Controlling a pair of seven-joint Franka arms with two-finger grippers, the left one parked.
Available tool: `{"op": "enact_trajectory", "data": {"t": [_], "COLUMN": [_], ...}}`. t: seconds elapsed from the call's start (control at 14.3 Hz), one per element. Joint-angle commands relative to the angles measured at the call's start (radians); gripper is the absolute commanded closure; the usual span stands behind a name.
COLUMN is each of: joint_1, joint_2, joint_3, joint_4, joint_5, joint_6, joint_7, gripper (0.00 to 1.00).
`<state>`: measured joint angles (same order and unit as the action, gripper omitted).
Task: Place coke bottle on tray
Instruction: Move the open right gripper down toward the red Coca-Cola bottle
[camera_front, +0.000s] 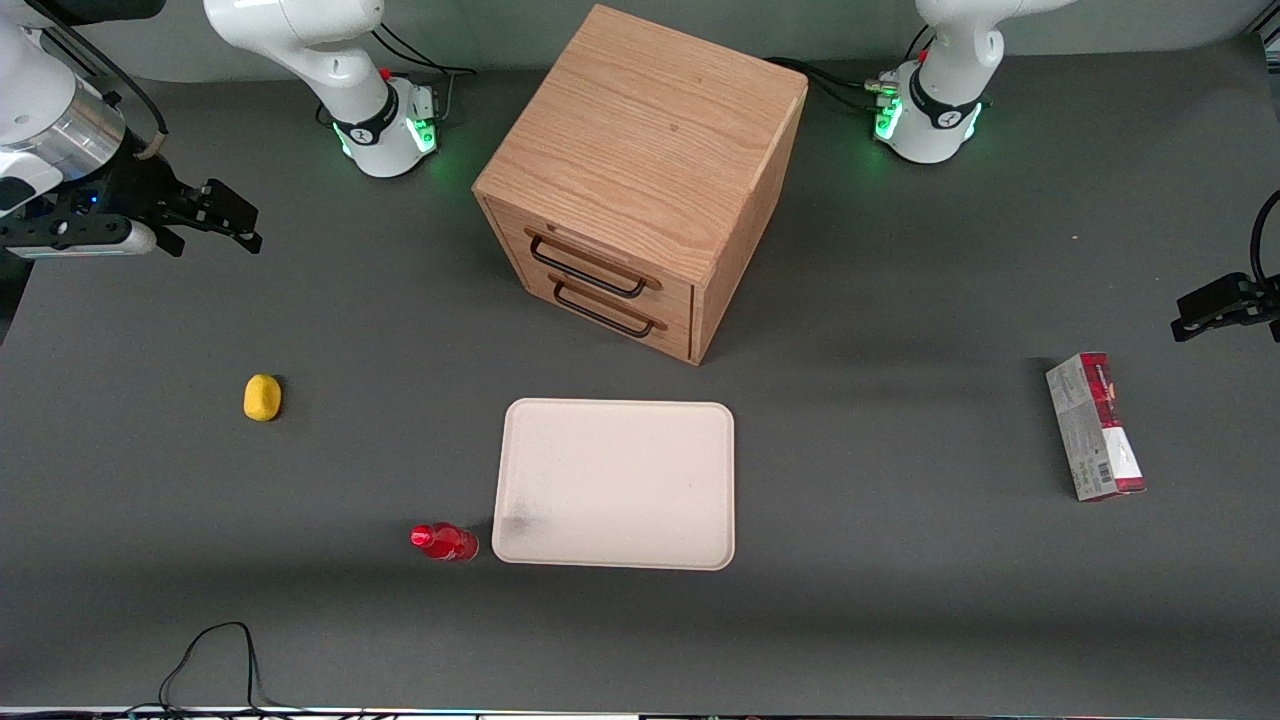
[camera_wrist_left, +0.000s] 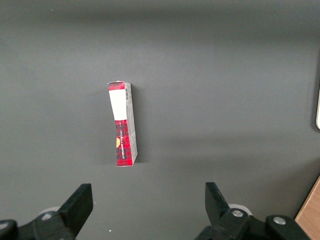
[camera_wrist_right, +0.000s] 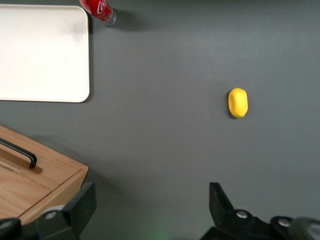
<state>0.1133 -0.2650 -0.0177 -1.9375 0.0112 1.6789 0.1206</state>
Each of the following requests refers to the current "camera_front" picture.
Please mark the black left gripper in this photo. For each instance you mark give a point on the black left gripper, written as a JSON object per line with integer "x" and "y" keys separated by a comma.
{"x": 1236, "y": 298}

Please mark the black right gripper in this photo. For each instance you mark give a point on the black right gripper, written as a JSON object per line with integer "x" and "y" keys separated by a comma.
{"x": 140, "y": 186}

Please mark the red coke bottle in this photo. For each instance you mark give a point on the red coke bottle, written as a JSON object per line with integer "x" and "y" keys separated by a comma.
{"x": 448, "y": 542}

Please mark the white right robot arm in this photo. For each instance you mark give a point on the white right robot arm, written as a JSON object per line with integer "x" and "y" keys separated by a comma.
{"x": 350, "y": 70}

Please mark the beige rectangular tray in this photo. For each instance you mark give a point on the beige rectangular tray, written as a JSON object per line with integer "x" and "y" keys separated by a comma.
{"x": 620, "y": 485}

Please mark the grey and red carton box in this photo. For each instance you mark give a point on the grey and red carton box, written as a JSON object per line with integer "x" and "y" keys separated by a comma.
{"x": 1095, "y": 430}

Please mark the yellow lemon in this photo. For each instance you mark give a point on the yellow lemon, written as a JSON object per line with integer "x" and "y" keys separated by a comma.
{"x": 262, "y": 398}

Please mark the wooden drawer front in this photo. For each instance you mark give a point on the wooden drawer front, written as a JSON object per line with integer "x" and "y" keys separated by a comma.
{"x": 600, "y": 250}
{"x": 615, "y": 320}

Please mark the wooden drawer cabinet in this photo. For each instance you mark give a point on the wooden drawer cabinet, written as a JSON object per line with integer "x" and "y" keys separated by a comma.
{"x": 650, "y": 130}

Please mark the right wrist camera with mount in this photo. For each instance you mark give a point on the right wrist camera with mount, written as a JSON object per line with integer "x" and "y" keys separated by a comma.
{"x": 80, "y": 241}

